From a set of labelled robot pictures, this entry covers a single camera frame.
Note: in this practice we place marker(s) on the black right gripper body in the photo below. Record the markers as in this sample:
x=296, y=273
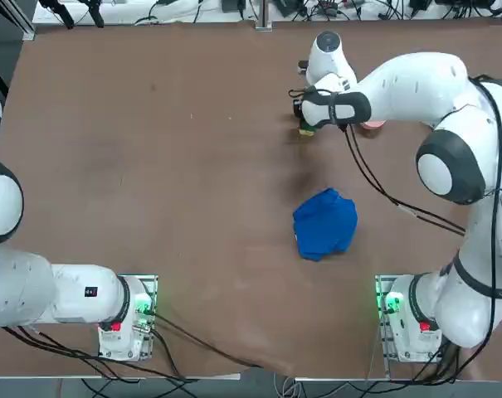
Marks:
x=297, y=108

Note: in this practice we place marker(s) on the green and yellow sponge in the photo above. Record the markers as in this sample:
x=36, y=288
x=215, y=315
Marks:
x=306, y=132

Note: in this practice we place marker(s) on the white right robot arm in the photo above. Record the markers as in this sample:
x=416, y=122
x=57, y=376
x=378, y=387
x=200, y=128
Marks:
x=420, y=79

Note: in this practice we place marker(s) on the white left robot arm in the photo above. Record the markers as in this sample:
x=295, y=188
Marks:
x=68, y=294

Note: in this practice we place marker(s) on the pink bowl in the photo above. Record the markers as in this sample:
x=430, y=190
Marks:
x=373, y=124

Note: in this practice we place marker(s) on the blue cloth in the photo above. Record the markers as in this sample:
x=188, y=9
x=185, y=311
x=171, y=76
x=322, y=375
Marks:
x=325, y=224

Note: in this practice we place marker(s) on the black tripod leg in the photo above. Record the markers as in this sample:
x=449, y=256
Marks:
x=64, y=12
x=94, y=12

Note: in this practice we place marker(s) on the aluminium profile post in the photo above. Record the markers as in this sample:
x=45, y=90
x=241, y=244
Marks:
x=263, y=14

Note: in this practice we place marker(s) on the aluminium corner rail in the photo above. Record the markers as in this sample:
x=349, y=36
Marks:
x=26, y=27

